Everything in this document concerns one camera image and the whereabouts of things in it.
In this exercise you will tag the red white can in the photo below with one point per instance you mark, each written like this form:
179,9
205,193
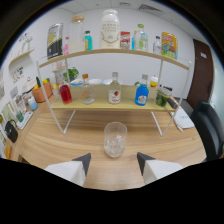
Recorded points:
125,40

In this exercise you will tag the clear bottle orange cap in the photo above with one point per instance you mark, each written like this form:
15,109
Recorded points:
88,93

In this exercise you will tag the black chair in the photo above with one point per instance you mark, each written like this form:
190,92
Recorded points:
208,130

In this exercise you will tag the white bowl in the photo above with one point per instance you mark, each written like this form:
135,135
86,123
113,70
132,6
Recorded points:
95,81

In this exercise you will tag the clear bottle green cap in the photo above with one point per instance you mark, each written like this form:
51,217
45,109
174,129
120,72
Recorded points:
142,39

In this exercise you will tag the blue liquid bottle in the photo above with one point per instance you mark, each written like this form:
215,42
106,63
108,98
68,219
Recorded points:
142,95

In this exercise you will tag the clear bottle red label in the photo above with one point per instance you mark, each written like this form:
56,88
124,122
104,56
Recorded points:
114,93

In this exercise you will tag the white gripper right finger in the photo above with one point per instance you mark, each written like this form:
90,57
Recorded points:
156,168

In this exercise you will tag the black handbag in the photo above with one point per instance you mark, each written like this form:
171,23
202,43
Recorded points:
11,132

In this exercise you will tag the green potted plant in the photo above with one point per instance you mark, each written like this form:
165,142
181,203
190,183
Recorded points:
71,73

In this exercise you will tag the orange plant pot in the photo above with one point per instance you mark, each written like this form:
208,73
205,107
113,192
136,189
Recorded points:
42,92

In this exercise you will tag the black snack bag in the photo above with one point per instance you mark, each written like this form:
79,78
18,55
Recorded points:
55,41

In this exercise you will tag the clear drinking glass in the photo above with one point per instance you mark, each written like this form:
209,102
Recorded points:
115,141

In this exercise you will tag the small blue drink bottle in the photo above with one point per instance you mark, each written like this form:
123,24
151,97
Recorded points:
133,41

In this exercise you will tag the yellow snack bag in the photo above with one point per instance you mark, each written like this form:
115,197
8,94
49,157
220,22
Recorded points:
169,46

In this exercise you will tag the large white bottle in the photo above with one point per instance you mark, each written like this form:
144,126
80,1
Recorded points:
110,31

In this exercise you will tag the yellow cup white lid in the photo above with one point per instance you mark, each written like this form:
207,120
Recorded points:
153,81

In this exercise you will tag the light blue cup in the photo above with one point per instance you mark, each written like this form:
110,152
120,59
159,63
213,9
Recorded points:
32,104

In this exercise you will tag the wooden wall shelf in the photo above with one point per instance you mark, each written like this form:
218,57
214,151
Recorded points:
21,56

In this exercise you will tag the white notebook pouch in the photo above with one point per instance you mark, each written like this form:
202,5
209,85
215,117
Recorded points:
182,118

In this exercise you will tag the pink bottle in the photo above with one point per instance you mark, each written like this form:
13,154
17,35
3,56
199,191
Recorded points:
66,47

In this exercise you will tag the glass jar cork lid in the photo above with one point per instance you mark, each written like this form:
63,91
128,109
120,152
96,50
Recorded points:
77,35

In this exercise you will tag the small clear water bottle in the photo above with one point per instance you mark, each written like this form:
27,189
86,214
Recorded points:
157,46

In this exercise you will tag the teal bottle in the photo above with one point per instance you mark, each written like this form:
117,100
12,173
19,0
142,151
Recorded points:
88,41

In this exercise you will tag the brown door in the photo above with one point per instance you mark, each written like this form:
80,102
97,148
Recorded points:
200,73

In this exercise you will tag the red liquid bottle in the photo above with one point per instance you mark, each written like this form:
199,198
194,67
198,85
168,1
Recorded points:
65,95

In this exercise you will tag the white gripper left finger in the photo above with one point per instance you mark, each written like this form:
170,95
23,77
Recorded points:
71,170

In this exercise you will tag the white kettle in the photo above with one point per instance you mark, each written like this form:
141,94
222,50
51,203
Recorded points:
29,86

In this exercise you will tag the two-tier wooden shelf rack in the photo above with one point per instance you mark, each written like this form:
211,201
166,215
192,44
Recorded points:
110,104

